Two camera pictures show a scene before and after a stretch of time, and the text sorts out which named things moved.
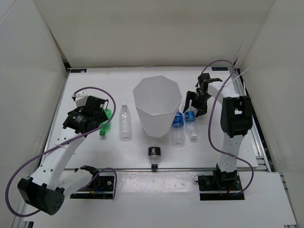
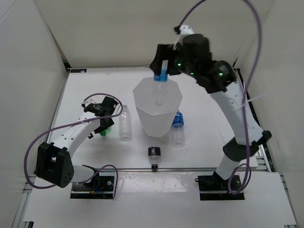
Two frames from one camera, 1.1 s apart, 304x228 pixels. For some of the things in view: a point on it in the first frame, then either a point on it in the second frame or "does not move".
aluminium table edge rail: [151, 168] does not move
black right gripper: [202, 109] -> [165, 52]
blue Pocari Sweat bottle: [177, 130] does not move
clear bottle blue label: [190, 114] -> [159, 81]
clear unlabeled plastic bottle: [125, 123] does not move
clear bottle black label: [154, 154] does not move
